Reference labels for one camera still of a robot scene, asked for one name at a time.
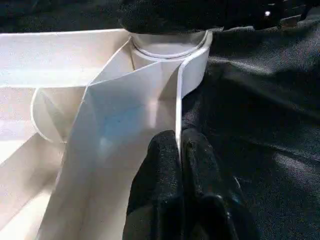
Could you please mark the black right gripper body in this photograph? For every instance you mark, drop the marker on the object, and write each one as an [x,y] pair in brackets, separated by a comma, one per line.
[270,12]

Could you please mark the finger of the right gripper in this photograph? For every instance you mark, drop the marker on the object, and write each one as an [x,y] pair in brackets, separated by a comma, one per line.
[170,15]

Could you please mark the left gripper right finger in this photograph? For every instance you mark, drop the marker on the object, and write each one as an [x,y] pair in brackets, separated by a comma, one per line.
[210,200]

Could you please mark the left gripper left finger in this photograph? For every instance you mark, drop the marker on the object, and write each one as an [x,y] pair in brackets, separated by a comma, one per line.
[157,195]

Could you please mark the white plastic table leg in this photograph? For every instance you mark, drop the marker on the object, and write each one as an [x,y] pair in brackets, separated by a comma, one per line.
[167,47]

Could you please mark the white plastic table top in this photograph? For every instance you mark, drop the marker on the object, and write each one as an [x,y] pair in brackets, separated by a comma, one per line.
[75,125]

